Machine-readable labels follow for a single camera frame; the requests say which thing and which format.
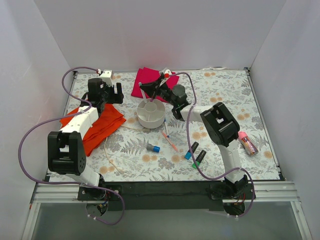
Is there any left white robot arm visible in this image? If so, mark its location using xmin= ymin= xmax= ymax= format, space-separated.
xmin=47 ymin=77 xmax=124 ymax=200

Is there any aluminium rail frame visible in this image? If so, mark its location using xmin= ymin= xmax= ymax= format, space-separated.
xmin=22 ymin=181 xmax=312 ymax=240

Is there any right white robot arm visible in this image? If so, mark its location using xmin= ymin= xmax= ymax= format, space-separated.
xmin=139 ymin=80 xmax=248 ymax=199

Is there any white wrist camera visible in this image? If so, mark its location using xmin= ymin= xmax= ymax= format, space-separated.
xmin=99 ymin=69 xmax=114 ymax=86
xmin=159 ymin=67 xmax=174 ymax=80

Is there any purple cable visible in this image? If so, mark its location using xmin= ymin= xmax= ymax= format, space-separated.
xmin=17 ymin=66 xmax=126 ymax=226
xmin=164 ymin=71 xmax=256 ymax=219

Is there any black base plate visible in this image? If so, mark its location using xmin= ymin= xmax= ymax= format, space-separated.
xmin=77 ymin=181 xmax=256 ymax=213

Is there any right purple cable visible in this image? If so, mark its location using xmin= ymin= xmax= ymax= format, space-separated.
xmin=164 ymin=71 xmax=256 ymax=219

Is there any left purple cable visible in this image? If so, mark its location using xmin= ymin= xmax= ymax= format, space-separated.
xmin=17 ymin=66 xmax=126 ymax=226

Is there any grey blue glue stick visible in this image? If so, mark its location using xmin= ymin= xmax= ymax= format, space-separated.
xmin=146 ymin=143 xmax=160 ymax=153

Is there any white round organizer container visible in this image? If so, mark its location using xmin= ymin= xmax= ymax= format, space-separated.
xmin=136 ymin=98 xmax=166 ymax=129

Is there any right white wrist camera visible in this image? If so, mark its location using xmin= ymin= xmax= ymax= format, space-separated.
xmin=159 ymin=67 xmax=174 ymax=80

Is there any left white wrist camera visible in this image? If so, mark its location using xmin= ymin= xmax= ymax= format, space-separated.
xmin=99 ymin=69 xmax=114 ymax=86

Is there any magenta cloth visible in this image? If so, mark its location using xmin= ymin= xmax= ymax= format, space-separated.
xmin=131 ymin=67 xmax=180 ymax=99

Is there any blue capped black highlighter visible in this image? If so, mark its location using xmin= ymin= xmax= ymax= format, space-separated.
xmin=184 ymin=141 xmax=200 ymax=161

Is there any pink capped clear tube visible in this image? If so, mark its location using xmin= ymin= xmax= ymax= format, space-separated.
xmin=238 ymin=131 xmax=259 ymax=156

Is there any orange cloth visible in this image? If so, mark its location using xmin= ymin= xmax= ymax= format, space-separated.
xmin=60 ymin=103 xmax=126 ymax=156

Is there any beige string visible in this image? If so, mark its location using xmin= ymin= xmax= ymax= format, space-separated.
xmin=103 ymin=124 xmax=152 ymax=175

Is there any salmon pink pen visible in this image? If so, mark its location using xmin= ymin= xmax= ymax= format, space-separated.
xmin=161 ymin=131 xmax=179 ymax=152

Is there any green capped black highlighter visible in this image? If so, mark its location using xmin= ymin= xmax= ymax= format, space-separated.
xmin=192 ymin=150 xmax=207 ymax=169

